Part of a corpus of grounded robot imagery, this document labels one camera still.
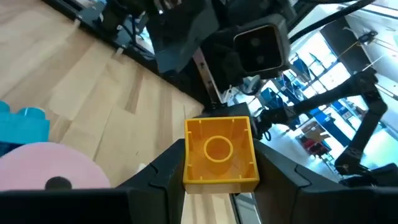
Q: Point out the background black robot arm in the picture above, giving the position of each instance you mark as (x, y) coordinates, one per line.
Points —
(373, 109)

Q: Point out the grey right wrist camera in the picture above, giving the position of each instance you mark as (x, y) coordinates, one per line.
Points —
(261, 46)

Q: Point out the long blue four-stud block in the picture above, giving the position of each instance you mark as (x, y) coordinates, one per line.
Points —
(25, 130)

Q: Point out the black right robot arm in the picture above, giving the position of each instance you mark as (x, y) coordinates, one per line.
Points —
(180, 28)

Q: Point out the small orange square block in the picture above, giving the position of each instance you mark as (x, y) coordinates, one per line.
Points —
(199, 174)

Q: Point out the pink foam die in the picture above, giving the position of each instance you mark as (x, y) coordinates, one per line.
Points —
(37, 165)

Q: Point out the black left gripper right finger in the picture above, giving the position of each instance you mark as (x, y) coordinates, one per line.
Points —
(311, 202)

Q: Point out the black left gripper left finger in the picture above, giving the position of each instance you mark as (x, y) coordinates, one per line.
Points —
(140, 202)

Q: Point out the long thin black rod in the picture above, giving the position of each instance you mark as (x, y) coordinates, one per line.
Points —
(329, 20)

